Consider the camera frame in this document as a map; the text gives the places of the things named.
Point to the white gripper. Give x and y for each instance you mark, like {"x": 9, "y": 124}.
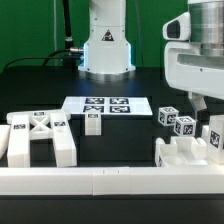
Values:
{"x": 187, "y": 69}

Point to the white chair seat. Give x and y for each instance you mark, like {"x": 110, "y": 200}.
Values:
{"x": 181, "y": 151}

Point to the white marker cube front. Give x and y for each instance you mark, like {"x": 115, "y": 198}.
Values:
{"x": 185, "y": 126}

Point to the white marker cube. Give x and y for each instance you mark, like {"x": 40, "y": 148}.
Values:
{"x": 185, "y": 126}
{"x": 167, "y": 115}

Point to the white marker cube rear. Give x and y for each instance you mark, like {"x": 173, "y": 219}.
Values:
{"x": 167, "y": 115}

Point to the white front wall rail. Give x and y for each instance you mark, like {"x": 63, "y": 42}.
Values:
{"x": 112, "y": 181}

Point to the white marker base plate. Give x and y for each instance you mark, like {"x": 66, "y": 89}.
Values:
{"x": 138, "y": 106}

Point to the white chair back frame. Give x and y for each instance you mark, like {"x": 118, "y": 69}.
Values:
{"x": 30, "y": 126}

